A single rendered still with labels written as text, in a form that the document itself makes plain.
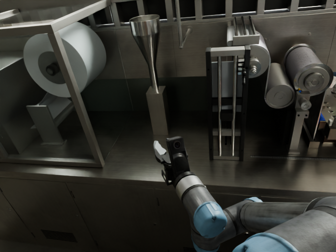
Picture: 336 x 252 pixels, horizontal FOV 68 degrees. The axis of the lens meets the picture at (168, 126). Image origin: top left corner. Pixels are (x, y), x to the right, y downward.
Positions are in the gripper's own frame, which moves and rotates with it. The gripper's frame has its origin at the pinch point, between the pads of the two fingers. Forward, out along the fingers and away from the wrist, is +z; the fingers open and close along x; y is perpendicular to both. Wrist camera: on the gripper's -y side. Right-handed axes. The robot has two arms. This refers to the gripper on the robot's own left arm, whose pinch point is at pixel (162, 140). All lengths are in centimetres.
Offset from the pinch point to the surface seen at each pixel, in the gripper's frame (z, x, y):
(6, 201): 74, -78, 75
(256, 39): 15, 45, -27
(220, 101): 14.3, 31.2, -2.8
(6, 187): 70, -73, 61
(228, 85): 14.5, 34.4, -9.6
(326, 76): 1, 72, -13
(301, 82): 6, 65, -10
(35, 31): 41, -34, -30
